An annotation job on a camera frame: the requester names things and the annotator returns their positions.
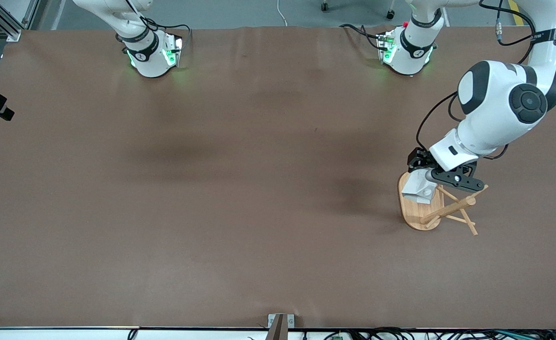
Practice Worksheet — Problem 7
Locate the white hexagonal cup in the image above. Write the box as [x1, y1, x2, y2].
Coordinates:
[402, 169, 438, 204]

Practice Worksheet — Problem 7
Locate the wooden cup rack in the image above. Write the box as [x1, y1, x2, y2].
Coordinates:
[397, 169, 489, 236]

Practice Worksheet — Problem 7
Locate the brown table cover sheet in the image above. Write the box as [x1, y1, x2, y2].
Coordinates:
[0, 26, 556, 329]

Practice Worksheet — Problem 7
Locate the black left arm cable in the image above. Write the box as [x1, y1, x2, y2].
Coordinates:
[415, 0, 556, 161]

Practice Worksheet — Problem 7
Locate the black left base cable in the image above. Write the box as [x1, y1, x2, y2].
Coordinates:
[339, 23, 383, 51]

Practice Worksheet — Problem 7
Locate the black base cable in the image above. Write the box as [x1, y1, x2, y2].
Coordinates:
[339, 23, 383, 51]
[141, 17, 193, 52]

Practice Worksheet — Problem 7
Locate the black right base cable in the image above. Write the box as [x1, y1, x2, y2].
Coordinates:
[141, 17, 193, 52]

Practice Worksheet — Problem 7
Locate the dark camera support post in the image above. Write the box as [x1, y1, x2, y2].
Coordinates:
[265, 315, 289, 340]

